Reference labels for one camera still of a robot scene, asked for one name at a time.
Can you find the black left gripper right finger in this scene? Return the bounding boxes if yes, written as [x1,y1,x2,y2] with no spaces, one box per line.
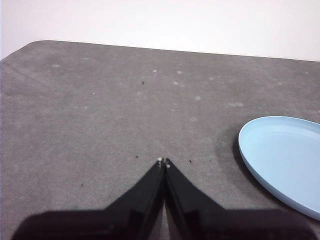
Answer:
[164,158,316,240]

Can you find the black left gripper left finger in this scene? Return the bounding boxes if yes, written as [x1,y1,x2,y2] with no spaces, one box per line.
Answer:
[11,157,166,240]

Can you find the blue round plate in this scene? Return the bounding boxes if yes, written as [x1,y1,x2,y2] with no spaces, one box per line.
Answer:
[237,115,320,221]

